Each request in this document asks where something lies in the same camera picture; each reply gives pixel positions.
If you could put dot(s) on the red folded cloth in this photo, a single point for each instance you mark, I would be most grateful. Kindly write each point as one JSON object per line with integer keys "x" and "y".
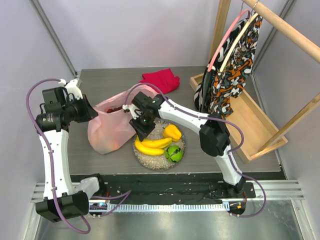
{"x": 164, "y": 80}

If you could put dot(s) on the black white striped garment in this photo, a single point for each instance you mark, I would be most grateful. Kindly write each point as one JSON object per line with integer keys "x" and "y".
{"x": 202, "y": 96}

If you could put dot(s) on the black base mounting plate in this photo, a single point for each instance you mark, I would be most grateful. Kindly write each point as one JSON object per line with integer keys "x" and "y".
{"x": 179, "y": 188}

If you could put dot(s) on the cream clothes hanger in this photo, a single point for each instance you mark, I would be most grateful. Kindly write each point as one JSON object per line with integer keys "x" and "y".
{"x": 235, "y": 42}

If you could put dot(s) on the green fake watermelon ball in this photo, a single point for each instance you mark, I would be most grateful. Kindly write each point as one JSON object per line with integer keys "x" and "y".
{"x": 173, "y": 154}

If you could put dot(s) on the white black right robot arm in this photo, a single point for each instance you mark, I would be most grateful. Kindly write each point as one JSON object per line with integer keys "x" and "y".
{"x": 214, "y": 136}

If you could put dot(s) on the round plate of rice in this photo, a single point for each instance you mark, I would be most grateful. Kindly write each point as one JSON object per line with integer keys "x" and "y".
{"x": 158, "y": 163}

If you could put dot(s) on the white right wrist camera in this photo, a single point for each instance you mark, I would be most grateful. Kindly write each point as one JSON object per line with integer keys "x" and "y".
{"x": 136, "y": 113}

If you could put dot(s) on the yellow fake bell pepper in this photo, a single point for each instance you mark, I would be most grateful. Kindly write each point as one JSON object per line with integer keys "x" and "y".
{"x": 171, "y": 131}

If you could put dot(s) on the pink clothes hanger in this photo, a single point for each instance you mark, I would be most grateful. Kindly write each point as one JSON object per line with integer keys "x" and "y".
{"x": 243, "y": 12}

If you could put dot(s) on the yellow fake banana bunch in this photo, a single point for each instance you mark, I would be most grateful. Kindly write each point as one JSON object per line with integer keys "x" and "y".
{"x": 152, "y": 147}

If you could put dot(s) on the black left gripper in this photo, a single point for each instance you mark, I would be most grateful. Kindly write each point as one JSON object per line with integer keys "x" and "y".
{"x": 89, "y": 112}

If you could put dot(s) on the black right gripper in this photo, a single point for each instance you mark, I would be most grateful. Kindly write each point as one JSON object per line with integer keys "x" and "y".
{"x": 143, "y": 124}

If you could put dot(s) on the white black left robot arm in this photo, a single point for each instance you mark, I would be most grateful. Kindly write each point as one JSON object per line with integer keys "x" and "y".
{"x": 63, "y": 105}

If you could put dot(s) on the pink plastic bag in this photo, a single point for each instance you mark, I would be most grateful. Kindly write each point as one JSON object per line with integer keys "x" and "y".
{"x": 110, "y": 131}

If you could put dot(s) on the red fake dragon fruit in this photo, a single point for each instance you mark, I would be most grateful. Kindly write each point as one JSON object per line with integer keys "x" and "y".
{"x": 112, "y": 110}

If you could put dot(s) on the patterned orange black garment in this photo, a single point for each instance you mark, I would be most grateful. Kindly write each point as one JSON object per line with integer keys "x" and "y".
{"x": 231, "y": 82}

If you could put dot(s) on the wooden clothes rack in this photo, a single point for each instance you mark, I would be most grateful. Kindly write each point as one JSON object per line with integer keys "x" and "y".
{"x": 261, "y": 136}

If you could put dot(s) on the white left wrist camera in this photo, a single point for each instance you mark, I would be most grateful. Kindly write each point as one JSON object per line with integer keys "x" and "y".
{"x": 72, "y": 87}

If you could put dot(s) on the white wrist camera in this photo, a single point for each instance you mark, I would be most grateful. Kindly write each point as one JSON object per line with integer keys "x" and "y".
{"x": 136, "y": 113}
{"x": 72, "y": 87}

